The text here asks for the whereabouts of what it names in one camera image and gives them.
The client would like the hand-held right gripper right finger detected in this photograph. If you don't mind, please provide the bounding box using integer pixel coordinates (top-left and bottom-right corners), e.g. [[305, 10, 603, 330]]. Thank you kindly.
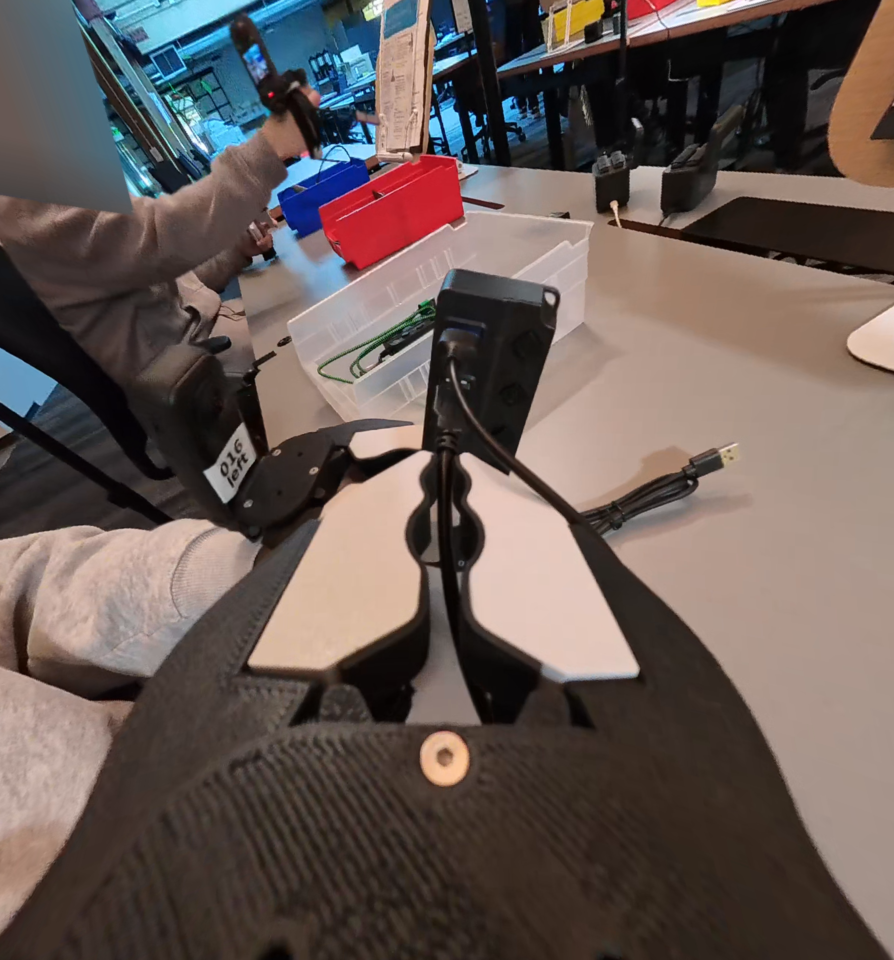
[[458, 453, 641, 685]]

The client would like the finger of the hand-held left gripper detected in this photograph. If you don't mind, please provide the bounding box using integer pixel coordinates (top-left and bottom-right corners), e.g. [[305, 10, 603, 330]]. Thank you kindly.
[[344, 420, 423, 481]]

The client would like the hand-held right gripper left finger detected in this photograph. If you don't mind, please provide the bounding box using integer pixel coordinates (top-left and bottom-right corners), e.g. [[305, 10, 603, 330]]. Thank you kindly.
[[246, 448, 431, 682]]

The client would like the black hub cable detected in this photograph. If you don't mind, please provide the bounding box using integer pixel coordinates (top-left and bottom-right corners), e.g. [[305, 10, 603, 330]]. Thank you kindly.
[[582, 442, 741, 537]]

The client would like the clear plastic bin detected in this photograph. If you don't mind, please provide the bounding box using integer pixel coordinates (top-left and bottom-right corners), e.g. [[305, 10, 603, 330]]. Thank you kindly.
[[287, 210, 594, 423]]

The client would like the grey desk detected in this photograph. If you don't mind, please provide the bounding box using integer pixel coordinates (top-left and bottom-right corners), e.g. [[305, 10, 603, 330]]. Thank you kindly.
[[237, 161, 591, 361], [248, 165, 894, 960]]

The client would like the black office chair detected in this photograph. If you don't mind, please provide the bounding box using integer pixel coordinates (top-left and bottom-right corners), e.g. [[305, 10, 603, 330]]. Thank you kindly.
[[0, 225, 172, 481]]

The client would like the red plastic bin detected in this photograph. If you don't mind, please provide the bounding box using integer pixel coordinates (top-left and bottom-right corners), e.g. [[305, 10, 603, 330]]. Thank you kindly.
[[318, 155, 465, 270]]

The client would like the blue plastic bin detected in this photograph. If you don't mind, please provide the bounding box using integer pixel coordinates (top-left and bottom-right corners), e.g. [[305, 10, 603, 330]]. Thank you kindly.
[[276, 159, 371, 237]]

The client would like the black power adapter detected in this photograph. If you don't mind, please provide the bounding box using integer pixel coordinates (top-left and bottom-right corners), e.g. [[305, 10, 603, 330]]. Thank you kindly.
[[593, 146, 633, 213], [660, 123, 720, 216]]

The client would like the wooden display board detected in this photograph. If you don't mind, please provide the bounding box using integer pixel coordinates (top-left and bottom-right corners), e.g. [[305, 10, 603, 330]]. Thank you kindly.
[[375, 0, 437, 162]]

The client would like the black metal pole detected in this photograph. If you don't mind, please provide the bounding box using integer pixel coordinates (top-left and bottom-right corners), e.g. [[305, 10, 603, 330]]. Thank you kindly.
[[468, 0, 513, 168]]

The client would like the person's grey hoodie torso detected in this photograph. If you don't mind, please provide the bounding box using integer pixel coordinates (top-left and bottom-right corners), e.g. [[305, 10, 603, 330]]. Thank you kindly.
[[0, 652, 135, 960]]

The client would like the instruction sheet on white stand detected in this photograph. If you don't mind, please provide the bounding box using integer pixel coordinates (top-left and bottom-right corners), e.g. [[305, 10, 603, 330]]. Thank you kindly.
[[828, 0, 894, 189]]

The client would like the green braided cable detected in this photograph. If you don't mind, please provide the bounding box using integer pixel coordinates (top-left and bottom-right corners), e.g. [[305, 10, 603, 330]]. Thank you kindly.
[[318, 300, 437, 385]]

